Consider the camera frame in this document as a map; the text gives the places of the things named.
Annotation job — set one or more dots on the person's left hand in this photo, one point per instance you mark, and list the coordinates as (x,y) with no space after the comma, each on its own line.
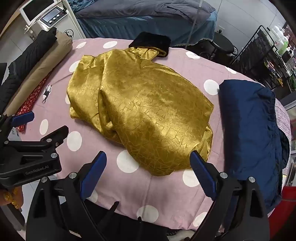
(12,197)

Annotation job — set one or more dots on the red patterned cloth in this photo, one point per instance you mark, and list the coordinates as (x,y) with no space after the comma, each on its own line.
(30,102)

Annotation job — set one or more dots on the navy blue folded garment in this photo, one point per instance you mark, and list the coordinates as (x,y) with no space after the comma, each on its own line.
(249,139)

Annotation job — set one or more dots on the pink polka dot blanket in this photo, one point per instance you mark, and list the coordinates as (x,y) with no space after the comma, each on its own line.
(161,197)

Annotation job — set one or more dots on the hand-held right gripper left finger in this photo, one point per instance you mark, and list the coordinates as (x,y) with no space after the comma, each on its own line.
(92,177)

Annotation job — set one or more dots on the bed with blue cover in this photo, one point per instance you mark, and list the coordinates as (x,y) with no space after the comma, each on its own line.
(143,29)

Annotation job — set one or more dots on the red container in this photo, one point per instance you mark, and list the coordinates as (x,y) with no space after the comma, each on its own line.
(289,204)

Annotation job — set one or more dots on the gold jacket with black fur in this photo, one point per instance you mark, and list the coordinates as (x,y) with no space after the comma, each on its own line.
(143,111)

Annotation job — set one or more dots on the row of plastic bottles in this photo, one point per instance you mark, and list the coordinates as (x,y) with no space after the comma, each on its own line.
(283,44)

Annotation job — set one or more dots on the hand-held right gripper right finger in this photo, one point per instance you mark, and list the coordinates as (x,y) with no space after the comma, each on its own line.
(203,177)

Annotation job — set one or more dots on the black round stool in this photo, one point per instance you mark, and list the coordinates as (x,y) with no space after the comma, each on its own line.
(223,44)

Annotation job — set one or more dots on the beige folded garment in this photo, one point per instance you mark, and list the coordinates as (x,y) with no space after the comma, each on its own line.
(46,62)

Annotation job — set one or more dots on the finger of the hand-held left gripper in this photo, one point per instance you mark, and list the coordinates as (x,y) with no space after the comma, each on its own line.
(23,118)
(54,135)

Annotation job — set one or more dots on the grey speckled cloth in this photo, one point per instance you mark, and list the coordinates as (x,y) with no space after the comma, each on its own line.
(283,115)

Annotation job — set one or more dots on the black folded garment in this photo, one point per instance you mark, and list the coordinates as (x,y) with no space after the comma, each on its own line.
(30,53)

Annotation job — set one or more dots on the white machine with screen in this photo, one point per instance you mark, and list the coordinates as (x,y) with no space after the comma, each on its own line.
(57,25)

